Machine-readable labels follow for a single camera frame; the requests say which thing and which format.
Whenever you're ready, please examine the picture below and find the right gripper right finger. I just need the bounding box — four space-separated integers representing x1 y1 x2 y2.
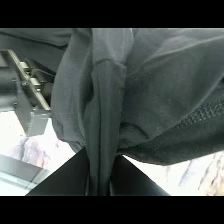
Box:
109 154 172 197

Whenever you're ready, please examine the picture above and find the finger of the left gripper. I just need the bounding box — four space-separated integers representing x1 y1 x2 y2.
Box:
23 110 52 138

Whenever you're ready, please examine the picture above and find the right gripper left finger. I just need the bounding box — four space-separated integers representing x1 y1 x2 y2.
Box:
25 147 90 197

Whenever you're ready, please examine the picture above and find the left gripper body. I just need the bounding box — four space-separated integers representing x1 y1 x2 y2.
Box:
0 49 52 114

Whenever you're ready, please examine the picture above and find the black garment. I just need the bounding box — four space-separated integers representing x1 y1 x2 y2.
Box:
0 27 224 197

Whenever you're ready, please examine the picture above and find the silver frame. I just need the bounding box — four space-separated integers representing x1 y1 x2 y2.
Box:
0 154 51 197

